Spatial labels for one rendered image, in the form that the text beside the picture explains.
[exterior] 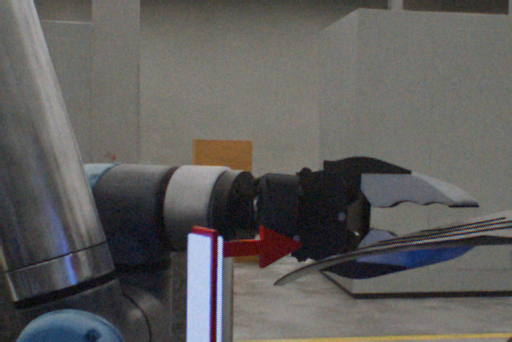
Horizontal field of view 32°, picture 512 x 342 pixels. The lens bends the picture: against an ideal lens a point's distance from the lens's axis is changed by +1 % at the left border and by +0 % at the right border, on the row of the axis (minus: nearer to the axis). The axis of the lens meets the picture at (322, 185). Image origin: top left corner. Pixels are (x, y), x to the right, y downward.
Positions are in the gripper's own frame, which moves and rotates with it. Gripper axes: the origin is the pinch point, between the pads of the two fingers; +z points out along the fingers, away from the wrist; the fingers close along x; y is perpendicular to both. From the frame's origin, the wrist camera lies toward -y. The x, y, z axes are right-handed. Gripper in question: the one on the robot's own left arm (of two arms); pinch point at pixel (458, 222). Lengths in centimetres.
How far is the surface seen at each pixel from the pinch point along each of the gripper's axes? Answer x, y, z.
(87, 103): -78, 475, -356
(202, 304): 5.3, -24.1, -9.2
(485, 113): -95, 625, -91
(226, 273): 17, 184, -104
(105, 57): -83, 336, -252
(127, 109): -56, 344, -242
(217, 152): -65, 711, -365
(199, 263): 3.1, -24.1, -9.5
